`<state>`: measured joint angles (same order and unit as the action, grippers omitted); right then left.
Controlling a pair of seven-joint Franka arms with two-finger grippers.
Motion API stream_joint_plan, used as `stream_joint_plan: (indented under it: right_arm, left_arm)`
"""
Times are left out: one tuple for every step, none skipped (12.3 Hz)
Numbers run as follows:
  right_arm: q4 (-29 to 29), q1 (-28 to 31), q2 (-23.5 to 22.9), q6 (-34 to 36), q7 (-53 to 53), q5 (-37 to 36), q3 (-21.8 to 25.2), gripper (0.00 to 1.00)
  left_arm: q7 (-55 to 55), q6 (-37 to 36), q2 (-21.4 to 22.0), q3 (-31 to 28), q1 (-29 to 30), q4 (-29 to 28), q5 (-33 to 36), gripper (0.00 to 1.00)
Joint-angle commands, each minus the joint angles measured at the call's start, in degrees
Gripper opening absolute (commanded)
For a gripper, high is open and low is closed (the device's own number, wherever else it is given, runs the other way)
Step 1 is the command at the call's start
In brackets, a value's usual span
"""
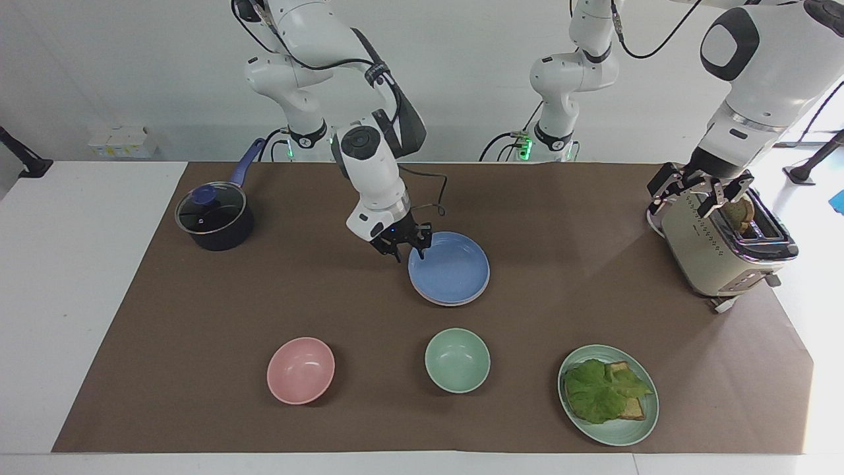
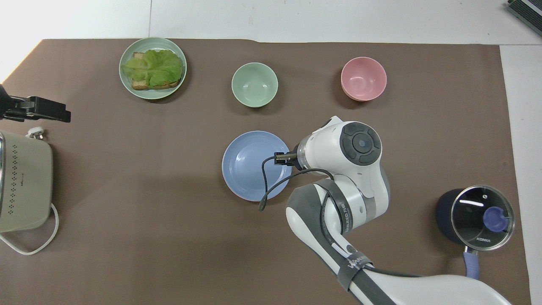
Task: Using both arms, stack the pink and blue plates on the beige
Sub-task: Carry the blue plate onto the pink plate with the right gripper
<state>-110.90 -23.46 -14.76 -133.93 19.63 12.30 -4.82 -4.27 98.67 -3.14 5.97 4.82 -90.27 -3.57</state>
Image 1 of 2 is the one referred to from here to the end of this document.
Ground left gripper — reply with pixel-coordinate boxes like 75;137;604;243
647;148;755;219

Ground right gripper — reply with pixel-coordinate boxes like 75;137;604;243
370;208;434;264

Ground blue plate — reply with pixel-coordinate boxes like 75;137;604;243
407;231;491;305

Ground bread slice in toaster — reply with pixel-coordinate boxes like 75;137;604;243
721;197;756;236

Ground beige toaster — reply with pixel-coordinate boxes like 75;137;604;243
648;187;799;315

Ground pink plate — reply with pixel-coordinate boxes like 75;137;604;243
410;282;491;308

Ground black stand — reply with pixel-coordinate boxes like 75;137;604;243
0;125;54;180
783;129;844;186

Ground green bowl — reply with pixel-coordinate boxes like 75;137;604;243
424;328;491;395

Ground pink bowl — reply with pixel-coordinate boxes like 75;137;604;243
266;337;336;406

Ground dark blue saucepan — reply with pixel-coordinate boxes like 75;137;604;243
175;138;266;252

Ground glass lid with blue knob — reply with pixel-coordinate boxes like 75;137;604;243
175;183;248;236

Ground green lettuce leaf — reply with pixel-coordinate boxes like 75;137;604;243
564;358;654;425

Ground toasted bread slice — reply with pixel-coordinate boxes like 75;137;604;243
605;360;648;421

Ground green plate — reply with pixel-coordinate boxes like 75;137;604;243
558;344;660;447

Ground white box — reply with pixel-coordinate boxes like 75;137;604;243
87;125;160;160

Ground black cable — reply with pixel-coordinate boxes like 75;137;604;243
257;127;292;163
398;163;450;218
479;100;544;163
793;78;844;144
609;0;704;60

